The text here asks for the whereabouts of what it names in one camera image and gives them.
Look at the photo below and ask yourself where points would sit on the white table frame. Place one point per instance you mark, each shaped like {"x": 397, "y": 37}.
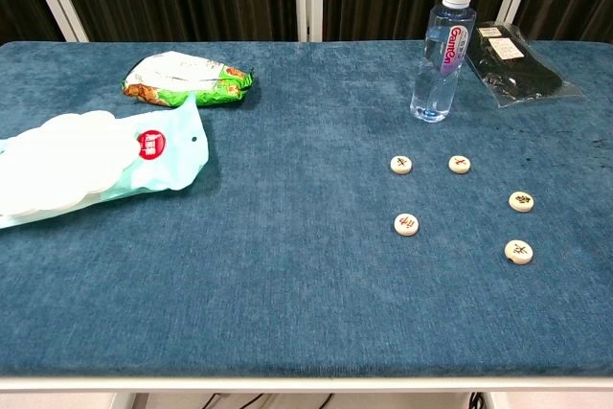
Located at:
{"x": 306, "y": 384}

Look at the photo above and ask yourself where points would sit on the green snack packet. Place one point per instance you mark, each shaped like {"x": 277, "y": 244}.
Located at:
{"x": 191, "y": 78}

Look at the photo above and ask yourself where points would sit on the black socks in clear bag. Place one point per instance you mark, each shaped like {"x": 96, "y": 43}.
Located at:
{"x": 517, "y": 74}

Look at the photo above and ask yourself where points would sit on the wooden chess piece red character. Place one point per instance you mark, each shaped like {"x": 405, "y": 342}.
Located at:
{"x": 406, "y": 224}
{"x": 459, "y": 164}

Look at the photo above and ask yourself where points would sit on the clear plastic water bottle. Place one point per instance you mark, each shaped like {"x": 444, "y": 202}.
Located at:
{"x": 438, "y": 83}

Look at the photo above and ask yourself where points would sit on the wooden chess piece black character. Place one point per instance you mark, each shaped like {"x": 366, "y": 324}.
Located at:
{"x": 401, "y": 165}
{"x": 521, "y": 201}
{"x": 518, "y": 252}

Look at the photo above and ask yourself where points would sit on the blue fabric table cover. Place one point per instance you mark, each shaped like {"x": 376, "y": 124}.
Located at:
{"x": 306, "y": 260}

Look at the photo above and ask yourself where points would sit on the mint bag of white plates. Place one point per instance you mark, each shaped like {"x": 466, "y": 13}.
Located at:
{"x": 167, "y": 160}

